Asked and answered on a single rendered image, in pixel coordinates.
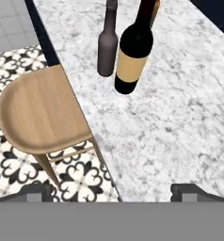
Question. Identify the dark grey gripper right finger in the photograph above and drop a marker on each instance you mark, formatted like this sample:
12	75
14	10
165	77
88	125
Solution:
187	192

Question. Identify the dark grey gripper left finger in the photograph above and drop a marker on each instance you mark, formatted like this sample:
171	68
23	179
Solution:
38	193

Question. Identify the light wooden stool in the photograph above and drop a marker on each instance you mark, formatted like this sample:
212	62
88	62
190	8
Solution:
38	109

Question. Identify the black bottle with tan label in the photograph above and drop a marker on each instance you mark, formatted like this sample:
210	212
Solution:
132	50

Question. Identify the dark blue island cabinet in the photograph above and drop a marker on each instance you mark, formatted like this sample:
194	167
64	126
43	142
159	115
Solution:
43	34

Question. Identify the dark grey-purple bottle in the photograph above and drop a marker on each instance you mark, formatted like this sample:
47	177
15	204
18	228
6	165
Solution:
107	47

